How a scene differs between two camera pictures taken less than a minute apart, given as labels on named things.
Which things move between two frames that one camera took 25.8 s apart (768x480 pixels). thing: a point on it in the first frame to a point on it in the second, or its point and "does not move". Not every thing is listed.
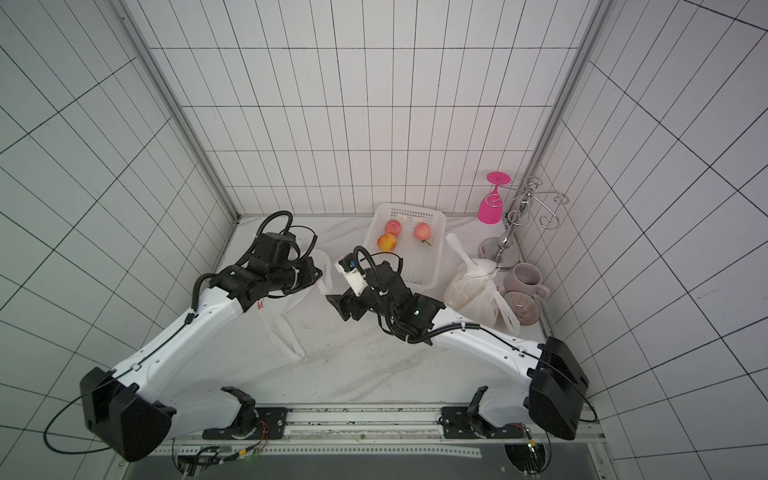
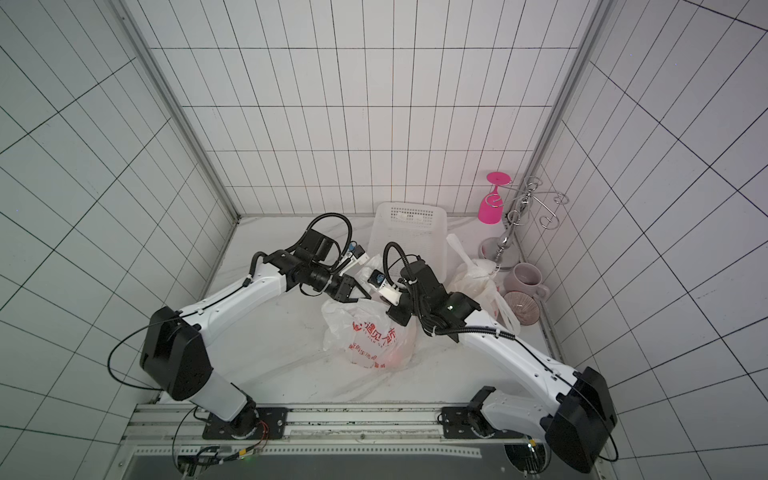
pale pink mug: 526,277 does not move
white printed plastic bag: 471,292 does not move
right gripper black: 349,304 to 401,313
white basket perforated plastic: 410,237 does not move
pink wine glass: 490,209 does not move
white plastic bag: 273,308 to 364,331
